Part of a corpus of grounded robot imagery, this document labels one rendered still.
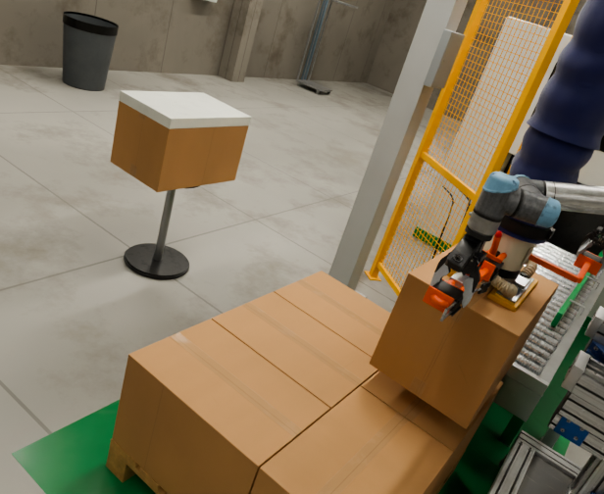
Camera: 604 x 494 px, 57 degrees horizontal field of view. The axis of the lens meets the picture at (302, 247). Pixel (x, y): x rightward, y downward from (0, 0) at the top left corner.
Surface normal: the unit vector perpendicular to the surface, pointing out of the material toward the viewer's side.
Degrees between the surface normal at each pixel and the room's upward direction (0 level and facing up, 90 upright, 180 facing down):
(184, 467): 90
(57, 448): 0
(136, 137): 90
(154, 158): 90
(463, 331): 91
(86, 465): 0
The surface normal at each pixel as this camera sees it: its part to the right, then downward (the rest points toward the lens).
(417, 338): -0.57, 0.22
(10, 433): 0.28, -0.86
